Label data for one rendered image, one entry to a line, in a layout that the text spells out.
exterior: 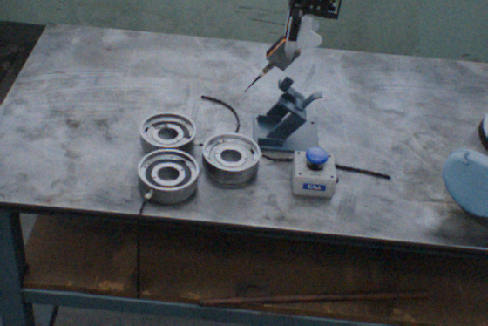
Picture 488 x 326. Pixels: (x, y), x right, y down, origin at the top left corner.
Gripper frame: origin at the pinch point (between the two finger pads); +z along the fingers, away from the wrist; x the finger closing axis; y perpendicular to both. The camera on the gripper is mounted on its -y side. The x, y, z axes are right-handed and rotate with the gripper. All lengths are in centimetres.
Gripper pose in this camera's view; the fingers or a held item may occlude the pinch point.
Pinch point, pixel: (286, 48)
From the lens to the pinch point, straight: 121.4
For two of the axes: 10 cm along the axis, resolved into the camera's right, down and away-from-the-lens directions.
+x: 0.5, -5.9, 8.1
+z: -0.9, 8.0, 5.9
